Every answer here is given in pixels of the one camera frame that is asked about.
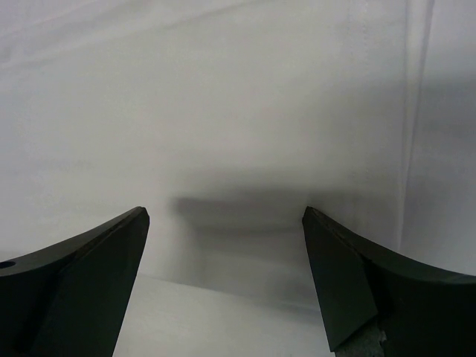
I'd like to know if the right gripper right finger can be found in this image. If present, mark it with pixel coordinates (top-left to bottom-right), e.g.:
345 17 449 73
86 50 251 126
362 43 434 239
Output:
302 207 475 356

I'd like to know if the white t shirt black print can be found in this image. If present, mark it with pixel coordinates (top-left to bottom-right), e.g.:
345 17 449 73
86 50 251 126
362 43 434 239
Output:
1 1 475 356

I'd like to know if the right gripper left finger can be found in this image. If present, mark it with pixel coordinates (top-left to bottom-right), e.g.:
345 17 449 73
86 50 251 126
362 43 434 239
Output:
1 207 149 357

